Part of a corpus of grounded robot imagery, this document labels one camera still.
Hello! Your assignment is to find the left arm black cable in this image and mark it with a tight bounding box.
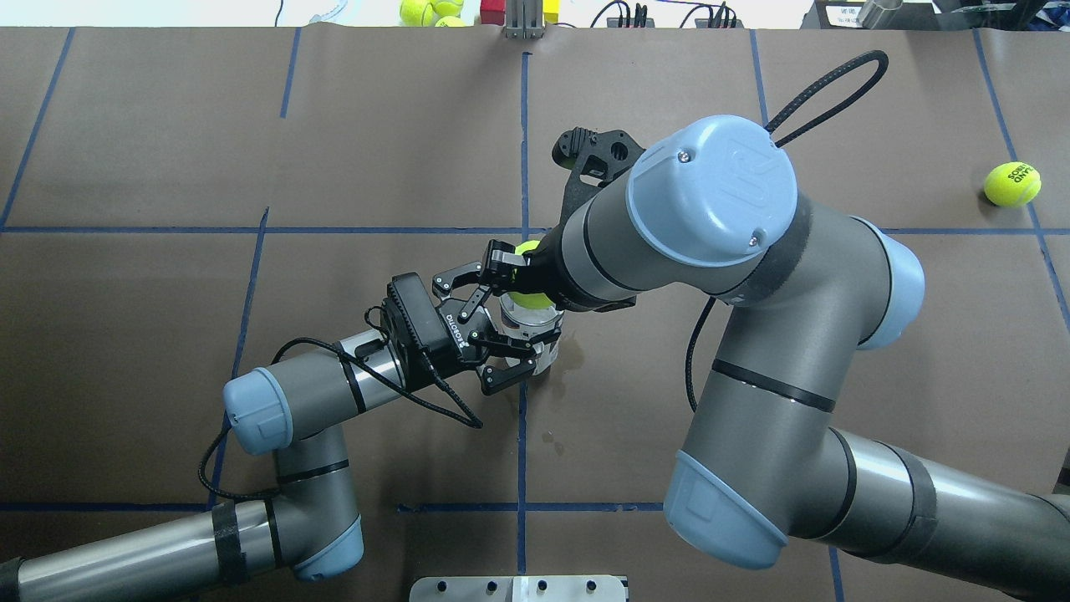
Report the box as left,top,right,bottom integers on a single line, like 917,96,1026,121
197,304,486,503

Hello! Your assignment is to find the aluminium frame post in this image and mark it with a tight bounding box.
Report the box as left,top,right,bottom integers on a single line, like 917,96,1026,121
503,0,545,38

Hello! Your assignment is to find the tennis ball with black lettering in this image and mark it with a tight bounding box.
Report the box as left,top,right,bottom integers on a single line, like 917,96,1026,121
507,240,554,311

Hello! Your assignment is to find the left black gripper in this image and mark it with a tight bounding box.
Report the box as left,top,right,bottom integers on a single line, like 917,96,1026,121
385,262,562,395

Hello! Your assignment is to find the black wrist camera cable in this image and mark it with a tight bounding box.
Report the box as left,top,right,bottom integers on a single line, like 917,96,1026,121
684,50,890,414

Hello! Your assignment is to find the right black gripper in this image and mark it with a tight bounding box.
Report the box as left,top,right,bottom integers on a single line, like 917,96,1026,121
485,235,578,306

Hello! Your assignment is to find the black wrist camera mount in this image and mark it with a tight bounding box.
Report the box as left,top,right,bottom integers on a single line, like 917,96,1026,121
552,127,645,225

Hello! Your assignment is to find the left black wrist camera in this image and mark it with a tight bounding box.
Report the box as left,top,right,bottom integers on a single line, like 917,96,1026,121
385,272,452,362

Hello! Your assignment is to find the yellow cube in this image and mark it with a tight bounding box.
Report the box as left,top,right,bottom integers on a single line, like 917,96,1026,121
542,0,562,24

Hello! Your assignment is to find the white mounting post with base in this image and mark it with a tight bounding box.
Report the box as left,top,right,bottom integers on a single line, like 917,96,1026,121
408,574,630,601

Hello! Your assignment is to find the black electronics box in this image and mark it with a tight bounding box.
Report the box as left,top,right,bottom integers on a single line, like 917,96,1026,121
688,3,742,29
599,1,656,29

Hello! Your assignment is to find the red cube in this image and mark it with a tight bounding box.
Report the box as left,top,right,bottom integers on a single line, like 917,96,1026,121
479,0,506,26

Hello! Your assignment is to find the small steel cup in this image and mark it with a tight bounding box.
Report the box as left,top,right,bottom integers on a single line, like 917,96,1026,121
857,0,903,30

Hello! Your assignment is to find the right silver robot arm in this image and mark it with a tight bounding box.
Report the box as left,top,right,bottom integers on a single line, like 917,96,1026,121
486,115,1069,601

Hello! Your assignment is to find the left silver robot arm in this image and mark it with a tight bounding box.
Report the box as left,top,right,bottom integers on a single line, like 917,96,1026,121
3,260,562,601

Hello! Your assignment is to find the spare tennis ball on desk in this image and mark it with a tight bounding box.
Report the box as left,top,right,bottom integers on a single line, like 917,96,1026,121
431,0,465,17
399,0,435,27
435,16,467,28

